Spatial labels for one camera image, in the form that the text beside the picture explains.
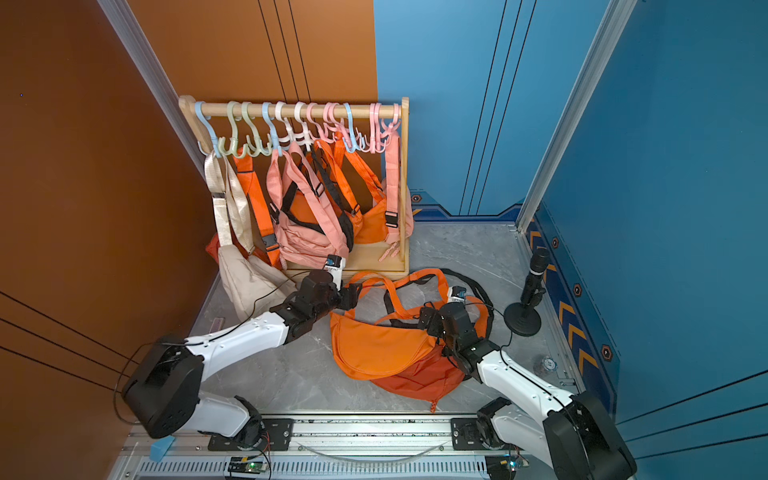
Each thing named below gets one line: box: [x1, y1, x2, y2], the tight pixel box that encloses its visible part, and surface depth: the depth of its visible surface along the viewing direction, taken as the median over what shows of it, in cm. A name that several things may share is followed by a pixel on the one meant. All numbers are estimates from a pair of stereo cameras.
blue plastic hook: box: [194, 101, 222, 159], surface depth 73 cm
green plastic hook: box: [218, 101, 240, 156], surface depth 73 cm
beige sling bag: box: [204, 150, 308, 319], surface depth 82 cm
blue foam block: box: [149, 435, 176, 462], surface depth 72 cm
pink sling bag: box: [266, 141, 350, 269], surface depth 89 cm
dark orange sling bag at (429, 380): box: [369, 345, 465, 413], surface depth 80 cm
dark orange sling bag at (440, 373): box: [371, 345, 468, 388], surface depth 80 cm
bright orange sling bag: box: [330, 268, 449, 380], surface depth 83 cm
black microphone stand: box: [503, 248, 551, 337], surface depth 93 cm
